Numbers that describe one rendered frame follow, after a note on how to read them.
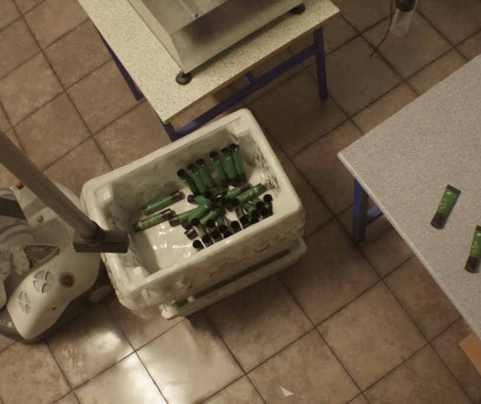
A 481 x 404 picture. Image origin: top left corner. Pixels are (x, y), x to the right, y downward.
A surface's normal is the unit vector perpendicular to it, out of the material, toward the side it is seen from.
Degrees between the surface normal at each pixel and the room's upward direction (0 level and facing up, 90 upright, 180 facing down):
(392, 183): 0
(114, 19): 0
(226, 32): 90
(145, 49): 0
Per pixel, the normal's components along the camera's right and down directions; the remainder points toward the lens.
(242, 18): 0.54, 0.74
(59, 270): -0.17, -0.37
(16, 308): -0.65, 0.04
